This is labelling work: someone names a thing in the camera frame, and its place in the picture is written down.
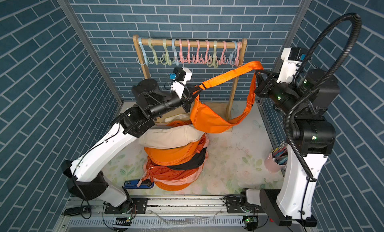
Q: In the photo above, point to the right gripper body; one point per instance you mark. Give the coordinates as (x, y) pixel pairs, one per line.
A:
(267, 91)

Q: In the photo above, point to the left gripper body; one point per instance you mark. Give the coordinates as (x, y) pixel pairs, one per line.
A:
(183, 101)

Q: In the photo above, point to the dark red-orange bag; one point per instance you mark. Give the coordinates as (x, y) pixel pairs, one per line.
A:
(162, 172)

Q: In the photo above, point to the large pink sling bag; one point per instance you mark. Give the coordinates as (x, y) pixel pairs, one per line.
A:
(188, 179)

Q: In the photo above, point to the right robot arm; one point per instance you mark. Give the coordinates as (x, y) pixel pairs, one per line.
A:
(310, 138)

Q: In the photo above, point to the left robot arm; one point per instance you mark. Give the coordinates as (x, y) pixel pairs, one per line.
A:
(85, 177)

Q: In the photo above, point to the green hook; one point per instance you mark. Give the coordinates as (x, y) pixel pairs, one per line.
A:
(165, 56)
(155, 57)
(213, 62)

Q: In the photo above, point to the light blue eleventh hook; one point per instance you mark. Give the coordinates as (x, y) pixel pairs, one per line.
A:
(233, 55)

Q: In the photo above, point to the pink rightmost hook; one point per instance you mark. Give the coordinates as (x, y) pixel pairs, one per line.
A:
(239, 50)

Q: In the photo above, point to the wooden hanging rack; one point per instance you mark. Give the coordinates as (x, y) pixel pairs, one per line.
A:
(189, 51)

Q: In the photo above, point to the pink pen cup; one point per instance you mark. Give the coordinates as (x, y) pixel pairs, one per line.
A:
(277, 159)

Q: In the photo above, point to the blue black stapler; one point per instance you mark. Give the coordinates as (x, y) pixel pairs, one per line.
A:
(138, 184)

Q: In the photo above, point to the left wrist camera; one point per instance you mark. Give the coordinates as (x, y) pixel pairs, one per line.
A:
(180, 76)

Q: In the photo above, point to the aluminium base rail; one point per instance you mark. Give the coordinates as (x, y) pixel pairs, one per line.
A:
(209, 213)

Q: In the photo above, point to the black remote on rail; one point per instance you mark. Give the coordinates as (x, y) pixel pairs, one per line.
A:
(74, 211)

